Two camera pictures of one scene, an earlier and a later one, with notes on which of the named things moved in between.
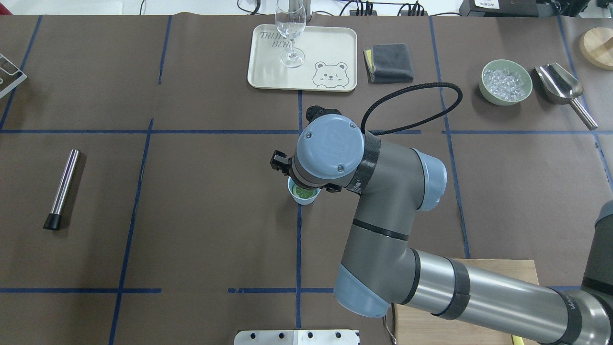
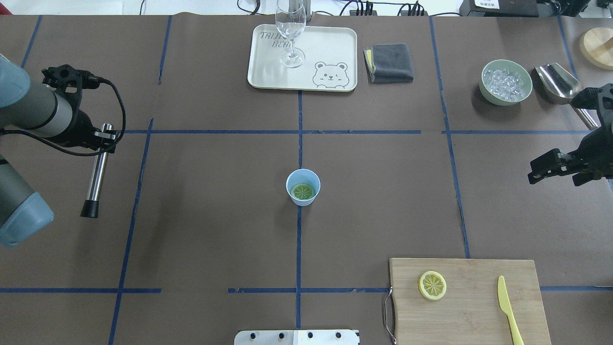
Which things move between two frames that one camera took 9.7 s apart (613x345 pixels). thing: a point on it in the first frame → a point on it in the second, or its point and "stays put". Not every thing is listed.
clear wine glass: x=290 y=19 stays put
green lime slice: x=302 y=193 stays put
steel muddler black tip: x=53 y=222 → x=91 y=206
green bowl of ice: x=504 y=82 stays put
